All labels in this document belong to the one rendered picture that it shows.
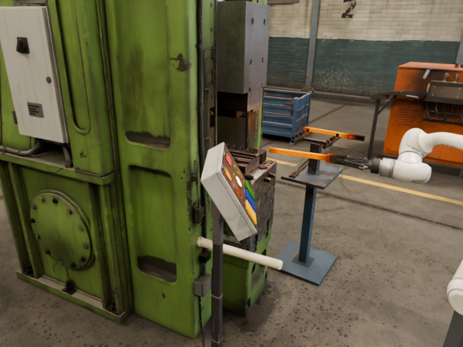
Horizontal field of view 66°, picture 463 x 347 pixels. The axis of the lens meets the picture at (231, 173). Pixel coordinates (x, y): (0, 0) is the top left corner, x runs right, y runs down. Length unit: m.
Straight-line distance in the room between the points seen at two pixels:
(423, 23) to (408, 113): 4.24
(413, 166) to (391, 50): 7.56
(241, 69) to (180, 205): 0.71
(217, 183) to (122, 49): 0.86
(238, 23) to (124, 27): 0.52
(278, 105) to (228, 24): 3.95
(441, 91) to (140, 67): 3.86
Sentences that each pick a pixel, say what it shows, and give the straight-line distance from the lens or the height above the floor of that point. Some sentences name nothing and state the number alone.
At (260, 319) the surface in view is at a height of 0.00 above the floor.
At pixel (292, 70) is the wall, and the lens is 10.02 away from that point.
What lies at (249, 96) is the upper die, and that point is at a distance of 1.81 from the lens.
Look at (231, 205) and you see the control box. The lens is 1.28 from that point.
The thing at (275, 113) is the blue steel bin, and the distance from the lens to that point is 5.66.
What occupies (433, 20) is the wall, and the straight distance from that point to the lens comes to 9.16.
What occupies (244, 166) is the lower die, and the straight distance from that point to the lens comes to 1.90.
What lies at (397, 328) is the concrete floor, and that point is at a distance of 2.56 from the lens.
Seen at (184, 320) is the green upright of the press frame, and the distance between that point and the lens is 2.21.
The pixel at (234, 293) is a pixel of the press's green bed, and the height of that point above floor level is 0.16.
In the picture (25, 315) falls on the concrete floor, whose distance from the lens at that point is 2.68.
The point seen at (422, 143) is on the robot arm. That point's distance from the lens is 1.86.
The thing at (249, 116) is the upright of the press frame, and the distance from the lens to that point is 2.21.
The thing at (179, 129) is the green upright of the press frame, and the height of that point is 1.23.
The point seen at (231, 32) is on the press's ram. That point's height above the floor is 1.64.
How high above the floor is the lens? 1.65
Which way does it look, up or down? 22 degrees down
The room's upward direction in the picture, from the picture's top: 1 degrees clockwise
